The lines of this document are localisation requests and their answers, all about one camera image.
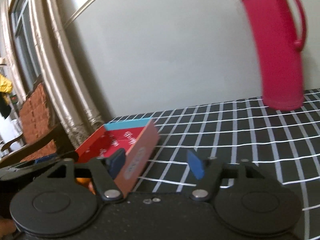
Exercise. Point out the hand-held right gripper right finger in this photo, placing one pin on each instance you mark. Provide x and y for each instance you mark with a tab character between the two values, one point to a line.
196	165

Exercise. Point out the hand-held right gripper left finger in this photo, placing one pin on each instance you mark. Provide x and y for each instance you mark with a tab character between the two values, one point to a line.
116	161

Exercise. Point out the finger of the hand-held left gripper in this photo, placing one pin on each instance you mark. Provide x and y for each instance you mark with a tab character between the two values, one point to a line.
46	158

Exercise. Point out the red cardboard box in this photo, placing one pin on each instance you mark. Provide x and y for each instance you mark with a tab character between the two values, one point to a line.
140	152

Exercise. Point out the orange mandarin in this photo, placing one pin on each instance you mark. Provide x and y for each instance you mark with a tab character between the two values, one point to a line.
83	183

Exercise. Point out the person's left hand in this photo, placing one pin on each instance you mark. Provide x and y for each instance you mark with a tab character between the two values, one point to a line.
7	226

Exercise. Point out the brown wicker chair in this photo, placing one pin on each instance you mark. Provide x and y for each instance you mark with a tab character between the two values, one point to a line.
37	120

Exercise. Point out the black white checkered tablecloth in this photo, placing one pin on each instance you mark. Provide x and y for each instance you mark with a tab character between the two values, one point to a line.
237	140

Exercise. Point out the dark hanging garment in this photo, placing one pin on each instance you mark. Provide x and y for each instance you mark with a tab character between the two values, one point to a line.
4	105

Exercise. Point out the yellow cloth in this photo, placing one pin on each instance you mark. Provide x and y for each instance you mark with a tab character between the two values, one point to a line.
5	83

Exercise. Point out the beige curtain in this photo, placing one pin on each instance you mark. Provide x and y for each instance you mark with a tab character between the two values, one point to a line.
60	67

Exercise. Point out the pink thermos flask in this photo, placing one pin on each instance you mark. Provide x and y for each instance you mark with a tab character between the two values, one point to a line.
277	50

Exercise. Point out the window frame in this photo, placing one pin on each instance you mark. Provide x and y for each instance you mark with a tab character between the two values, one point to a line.
21	30

